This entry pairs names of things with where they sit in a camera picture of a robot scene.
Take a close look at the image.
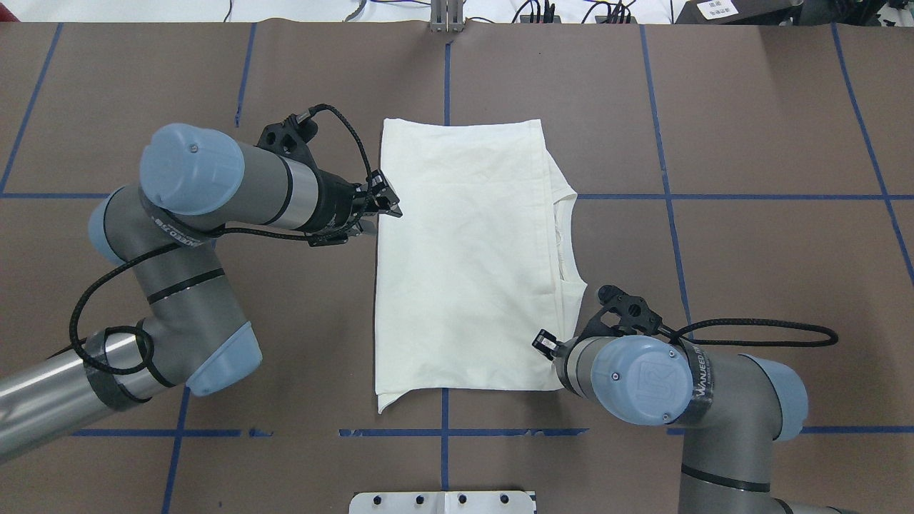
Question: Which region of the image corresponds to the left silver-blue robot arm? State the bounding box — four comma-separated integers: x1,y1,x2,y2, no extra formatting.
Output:
2,116,402,462

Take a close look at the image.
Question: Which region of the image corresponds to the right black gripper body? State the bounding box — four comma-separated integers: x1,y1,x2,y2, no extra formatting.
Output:
552,341,578,386

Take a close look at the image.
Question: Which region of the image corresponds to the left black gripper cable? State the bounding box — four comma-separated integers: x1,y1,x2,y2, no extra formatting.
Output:
69,104,373,376

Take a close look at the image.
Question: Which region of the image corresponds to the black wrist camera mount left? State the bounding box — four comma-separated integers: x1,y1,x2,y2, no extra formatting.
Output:
256,114,318,163

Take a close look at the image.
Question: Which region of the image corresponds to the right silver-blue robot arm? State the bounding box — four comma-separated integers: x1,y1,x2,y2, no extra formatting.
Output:
532,330,837,513

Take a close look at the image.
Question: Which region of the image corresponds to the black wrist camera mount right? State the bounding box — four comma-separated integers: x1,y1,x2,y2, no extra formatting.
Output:
578,284,672,341

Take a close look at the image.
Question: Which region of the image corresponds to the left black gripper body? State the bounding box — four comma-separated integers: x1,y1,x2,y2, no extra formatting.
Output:
307,170,363,238

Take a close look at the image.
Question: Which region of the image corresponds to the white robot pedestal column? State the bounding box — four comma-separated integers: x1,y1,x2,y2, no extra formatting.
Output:
348,490,538,513

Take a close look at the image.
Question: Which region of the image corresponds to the black laptop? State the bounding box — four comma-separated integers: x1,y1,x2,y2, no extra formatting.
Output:
673,1,803,26

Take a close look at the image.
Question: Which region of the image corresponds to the cream long-sleeve printed shirt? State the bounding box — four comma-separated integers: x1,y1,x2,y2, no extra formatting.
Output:
374,119,587,413

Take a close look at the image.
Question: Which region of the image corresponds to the aluminium frame post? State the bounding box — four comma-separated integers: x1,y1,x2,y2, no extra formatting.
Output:
428,0,466,33

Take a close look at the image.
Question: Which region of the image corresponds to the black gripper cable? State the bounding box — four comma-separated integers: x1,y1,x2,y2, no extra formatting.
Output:
69,104,373,376
671,318,840,348

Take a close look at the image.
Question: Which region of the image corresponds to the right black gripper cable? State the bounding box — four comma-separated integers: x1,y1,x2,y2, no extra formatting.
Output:
671,318,840,348

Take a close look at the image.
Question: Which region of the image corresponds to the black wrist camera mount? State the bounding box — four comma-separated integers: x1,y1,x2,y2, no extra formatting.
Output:
578,284,672,341
256,114,318,163

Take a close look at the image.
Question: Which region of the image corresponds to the upper black relay box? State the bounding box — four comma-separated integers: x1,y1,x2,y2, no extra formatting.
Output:
511,1,561,25

